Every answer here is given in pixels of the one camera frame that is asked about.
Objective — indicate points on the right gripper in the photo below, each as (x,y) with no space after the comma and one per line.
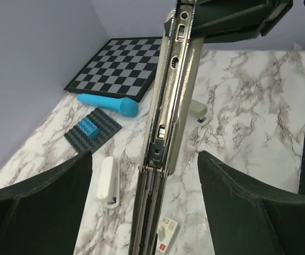
(222,21)

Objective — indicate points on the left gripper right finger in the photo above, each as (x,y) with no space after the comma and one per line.
(248,216)

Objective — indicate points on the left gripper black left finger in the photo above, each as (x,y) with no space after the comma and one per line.
(42,214)

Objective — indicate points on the staple box sleeve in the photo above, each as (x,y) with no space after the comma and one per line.
(167,231)

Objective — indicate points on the black metal stapler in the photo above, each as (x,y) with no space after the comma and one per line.
(173,89)

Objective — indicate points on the white stapler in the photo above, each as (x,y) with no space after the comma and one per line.
(108,190)

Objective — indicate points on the blue lego brick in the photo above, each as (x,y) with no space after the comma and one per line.
(88,128)

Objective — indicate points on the black white chessboard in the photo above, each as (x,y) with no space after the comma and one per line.
(123,67)

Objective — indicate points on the dark grey lego baseplate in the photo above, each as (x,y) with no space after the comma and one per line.
(108,128)

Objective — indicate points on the blue toy microphone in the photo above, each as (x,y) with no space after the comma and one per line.
(125,106)

